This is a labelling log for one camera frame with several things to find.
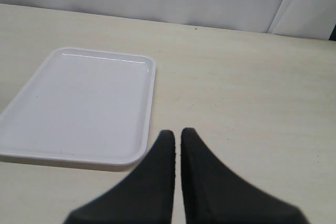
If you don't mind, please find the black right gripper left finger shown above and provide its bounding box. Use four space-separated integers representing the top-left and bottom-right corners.
65 130 175 223

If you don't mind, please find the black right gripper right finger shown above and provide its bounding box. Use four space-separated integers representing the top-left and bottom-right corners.
181 128 308 223

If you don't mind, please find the white rectangular plastic tray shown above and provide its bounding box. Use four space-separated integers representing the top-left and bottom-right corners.
1 48 156 166

